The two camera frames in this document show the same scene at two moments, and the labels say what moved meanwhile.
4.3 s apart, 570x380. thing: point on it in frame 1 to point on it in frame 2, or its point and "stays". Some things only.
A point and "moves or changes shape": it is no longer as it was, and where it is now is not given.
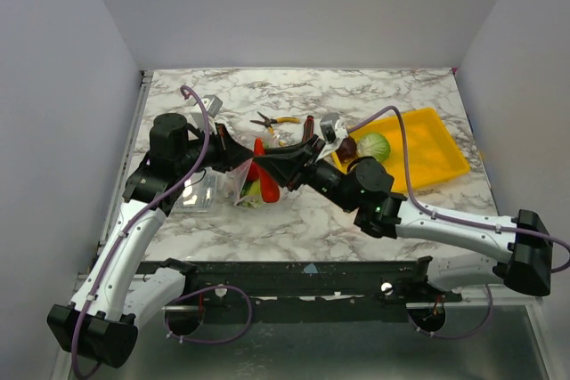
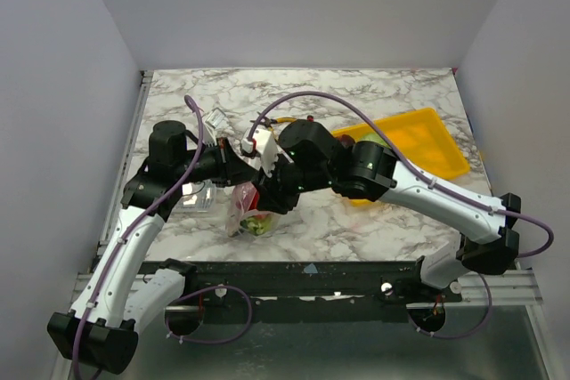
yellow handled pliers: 268,122 stays
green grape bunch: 250,194 to 258,225
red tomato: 253,173 moves or changes shape
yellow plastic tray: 433,153 stays
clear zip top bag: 247,184 moves or changes shape
